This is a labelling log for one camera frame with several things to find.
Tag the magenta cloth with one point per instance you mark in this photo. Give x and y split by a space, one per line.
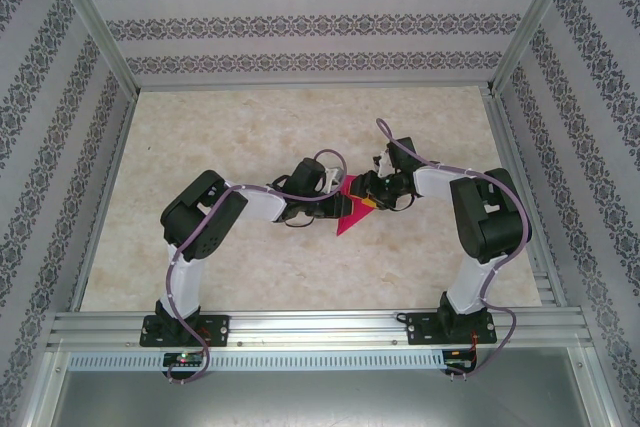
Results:
350 224

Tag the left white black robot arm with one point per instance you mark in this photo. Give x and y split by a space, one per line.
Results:
187 287

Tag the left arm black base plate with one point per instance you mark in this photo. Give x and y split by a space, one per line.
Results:
217 329

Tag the aluminium rear frame beam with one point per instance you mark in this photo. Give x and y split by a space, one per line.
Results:
315 84

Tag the aluminium frame post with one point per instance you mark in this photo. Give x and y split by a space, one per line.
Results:
531 22
95 22

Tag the aluminium frame bar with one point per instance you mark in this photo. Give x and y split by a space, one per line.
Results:
597 387
47 387

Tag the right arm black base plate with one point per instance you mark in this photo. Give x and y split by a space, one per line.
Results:
420 332

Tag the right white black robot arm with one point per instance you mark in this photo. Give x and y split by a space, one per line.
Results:
470 292

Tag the aluminium mounting rail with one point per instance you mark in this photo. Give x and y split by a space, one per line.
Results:
310 329

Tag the grey sheet metal panel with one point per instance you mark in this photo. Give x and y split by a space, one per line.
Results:
320 402

